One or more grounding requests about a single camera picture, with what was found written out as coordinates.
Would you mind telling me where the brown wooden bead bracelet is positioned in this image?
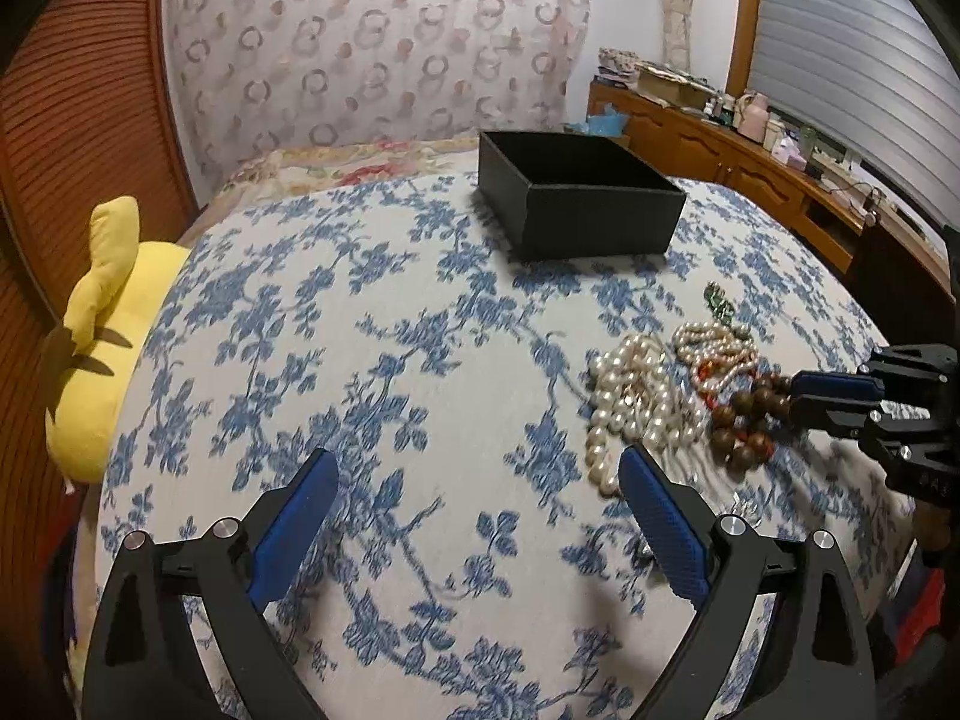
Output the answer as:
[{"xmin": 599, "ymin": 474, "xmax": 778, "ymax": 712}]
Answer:
[{"xmin": 709, "ymin": 377, "xmax": 801, "ymax": 477}]

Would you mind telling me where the stack of papers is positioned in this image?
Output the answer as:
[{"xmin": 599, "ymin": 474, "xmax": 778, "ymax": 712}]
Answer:
[{"xmin": 597, "ymin": 47, "xmax": 640, "ymax": 88}]

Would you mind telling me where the circle patterned curtain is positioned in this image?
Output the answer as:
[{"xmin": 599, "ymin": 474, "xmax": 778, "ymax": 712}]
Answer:
[{"xmin": 161, "ymin": 0, "xmax": 595, "ymax": 200}]

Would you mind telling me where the yellow plush toy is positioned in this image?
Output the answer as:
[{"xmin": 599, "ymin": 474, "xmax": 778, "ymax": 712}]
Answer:
[{"xmin": 45, "ymin": 196, "xmax": 193, "ymax": 482}]

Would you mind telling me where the small pearl necklace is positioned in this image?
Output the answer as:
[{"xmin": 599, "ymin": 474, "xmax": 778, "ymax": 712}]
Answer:
[{"xmin": 673, "ymin": 320, "xmax": 758, "ymax": 380}]

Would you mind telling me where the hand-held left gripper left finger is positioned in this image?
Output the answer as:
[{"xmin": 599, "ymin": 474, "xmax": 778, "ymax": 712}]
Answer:
[{"xmin": 81, "ymin": 448, "xmax": 340, "ymax": 720}]

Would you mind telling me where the blue plastic bag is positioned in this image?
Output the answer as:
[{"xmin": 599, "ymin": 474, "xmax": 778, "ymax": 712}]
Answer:
[{"xmin": 568, "ymin": 106, "xmax": 629, "ymax": 140}]

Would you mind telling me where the pink flask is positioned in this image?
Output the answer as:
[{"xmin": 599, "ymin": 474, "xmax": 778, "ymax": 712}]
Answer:
[{"xmin": 737, "ymin": 91, "xmax": 771, "ymax": 141}]

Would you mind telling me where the brown slatted wardrobe door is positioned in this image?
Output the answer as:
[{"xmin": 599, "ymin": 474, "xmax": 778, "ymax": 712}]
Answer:
[{"xmin": 0, "ymin": 0, "xmax": 202, "ymax": 720}]

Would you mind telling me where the red bead bracelet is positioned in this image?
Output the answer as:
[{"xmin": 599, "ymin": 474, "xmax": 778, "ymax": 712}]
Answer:
[{"xmin": 694, "ymin": 360, "xmax": 752, "ymax": 410}]

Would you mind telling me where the cream lace curtain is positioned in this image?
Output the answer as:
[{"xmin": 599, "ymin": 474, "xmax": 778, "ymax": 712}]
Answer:
[{"xmin": 643, "ymin": 0, "xmax": 692, "ymax": 70}]

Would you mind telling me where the wooden cabinet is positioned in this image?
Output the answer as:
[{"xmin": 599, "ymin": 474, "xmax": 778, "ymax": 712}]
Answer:
[{"xmin": 587, "ymin": 82, "xmax": 960, "ymax": 320}]

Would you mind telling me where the thin silver chain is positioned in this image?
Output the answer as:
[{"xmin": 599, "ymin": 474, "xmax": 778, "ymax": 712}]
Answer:
[{"xmin": 716, "ymin": 493, "xmax": 767, "ymax": 530}]

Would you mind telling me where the blue floral cloth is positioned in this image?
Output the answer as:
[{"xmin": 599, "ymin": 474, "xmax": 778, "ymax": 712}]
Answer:
[{"xmin": 97, "ymin": 174, "xmax": 925, "ymax": 720}]

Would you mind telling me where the green bead bracelet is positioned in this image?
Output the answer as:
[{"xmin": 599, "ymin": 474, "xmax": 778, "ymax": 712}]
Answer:
[{"xmin": 703, "ymin": 283, "xmax": 741, "ymax": 325}]

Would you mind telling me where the black cardboard box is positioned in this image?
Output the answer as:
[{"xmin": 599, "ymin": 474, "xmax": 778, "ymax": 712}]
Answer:
[{"xmin": 478, "ymin": 130, "xmax": 688, "ymax": 263}]

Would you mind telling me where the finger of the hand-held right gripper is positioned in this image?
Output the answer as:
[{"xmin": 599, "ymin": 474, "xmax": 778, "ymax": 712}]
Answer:
[
  {"xmin": 793, "ymin": 345, "xmax": 960, "ymax": 407},
  {"xmin": 787, "ymin": 396, "xmax": 960, "ymax": 467}
]

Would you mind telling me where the large pearl necklace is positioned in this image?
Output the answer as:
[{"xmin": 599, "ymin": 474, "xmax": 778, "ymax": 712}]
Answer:
[{"xmin": 585, "ymin": 334, "xmax": 710, "ymax": 497}]

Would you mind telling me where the open cardboard box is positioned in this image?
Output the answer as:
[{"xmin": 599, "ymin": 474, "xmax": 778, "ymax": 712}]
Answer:
[{"xmin": 634, "ymin": 64, "xmax": 715, "ymax": 111}]

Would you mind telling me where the pink floral quilt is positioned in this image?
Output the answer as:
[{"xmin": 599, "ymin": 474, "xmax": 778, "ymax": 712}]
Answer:
[{"xmin": 216, "ymin": 136, "xmax": 490, "ymax": 202}]

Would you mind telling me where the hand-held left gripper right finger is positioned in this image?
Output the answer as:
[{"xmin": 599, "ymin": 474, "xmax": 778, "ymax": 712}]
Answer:
[{"xmin": 617, "ymin": 444, "xmax": 878, "ymax": 720}]

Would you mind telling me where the grey window blind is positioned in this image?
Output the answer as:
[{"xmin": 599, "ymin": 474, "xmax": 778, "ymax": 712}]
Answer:
[{"xmin": 746, "ymin": 0, "xmax": 960, "ymax": 220}]

